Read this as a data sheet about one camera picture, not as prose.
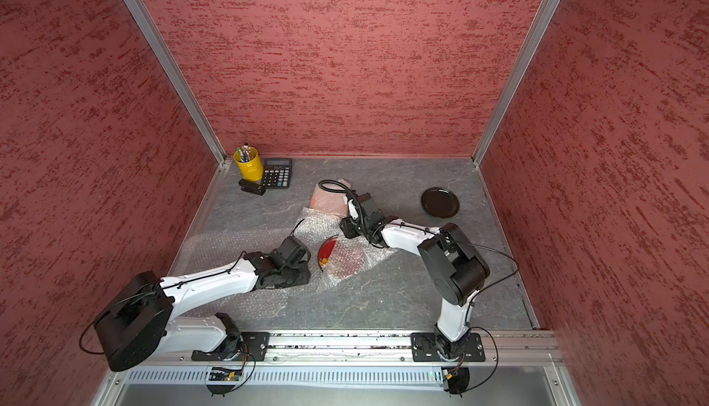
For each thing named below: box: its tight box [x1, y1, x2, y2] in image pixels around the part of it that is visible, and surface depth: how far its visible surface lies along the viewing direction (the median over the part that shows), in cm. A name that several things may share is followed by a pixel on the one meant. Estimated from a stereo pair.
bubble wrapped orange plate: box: [310, 178, 351, 216], surface depth 105 cm
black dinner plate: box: [420, 186, 461, 219], surface depth 108 cm
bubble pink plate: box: [288, 206, 399, 295], surface depth 91 cm
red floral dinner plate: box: [317, 234, 339, 272], surface depth 91 cm
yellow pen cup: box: [233, 146, 264, 182], surface depth 109 cm
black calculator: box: [262, 157, 293, 190], surface depth 116 cm
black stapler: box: [238, 179, 266, 196], surface depth 112 cm
